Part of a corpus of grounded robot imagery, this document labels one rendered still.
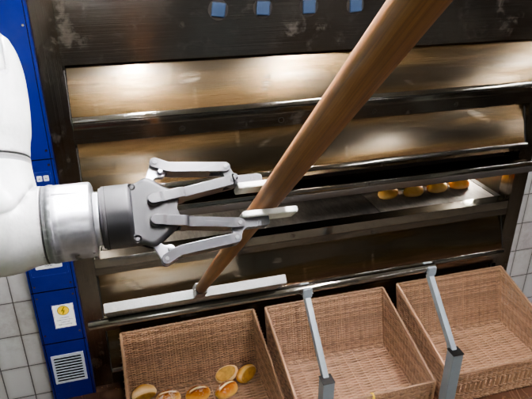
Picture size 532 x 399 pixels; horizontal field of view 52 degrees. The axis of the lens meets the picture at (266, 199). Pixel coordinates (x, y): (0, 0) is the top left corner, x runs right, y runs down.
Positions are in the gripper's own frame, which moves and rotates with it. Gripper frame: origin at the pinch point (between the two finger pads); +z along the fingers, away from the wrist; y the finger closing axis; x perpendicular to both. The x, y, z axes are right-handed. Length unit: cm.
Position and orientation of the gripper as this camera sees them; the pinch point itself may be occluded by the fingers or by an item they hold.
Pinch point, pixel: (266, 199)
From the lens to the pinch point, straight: 69.1
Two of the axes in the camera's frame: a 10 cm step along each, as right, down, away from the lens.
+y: 1.7, 9.6, -2.4
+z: 9.6, -1.1, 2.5
